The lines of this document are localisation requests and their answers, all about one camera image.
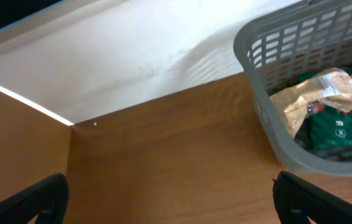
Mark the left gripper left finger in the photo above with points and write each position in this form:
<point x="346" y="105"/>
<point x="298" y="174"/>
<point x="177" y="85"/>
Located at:
<point x="46" y="202"/>

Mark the beige paper pouch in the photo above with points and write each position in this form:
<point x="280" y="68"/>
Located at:
<point x="331" y="87"/>

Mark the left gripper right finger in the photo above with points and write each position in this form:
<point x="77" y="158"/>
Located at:
<point x="298" y="201"/>

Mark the green coffee sachet bag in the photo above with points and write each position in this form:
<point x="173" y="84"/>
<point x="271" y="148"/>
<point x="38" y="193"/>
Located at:
<point x="329" y="128"/>

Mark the grey plastic basket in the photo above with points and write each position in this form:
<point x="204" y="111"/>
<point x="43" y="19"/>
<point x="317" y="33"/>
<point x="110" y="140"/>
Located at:
<point x="275" y="50"/>

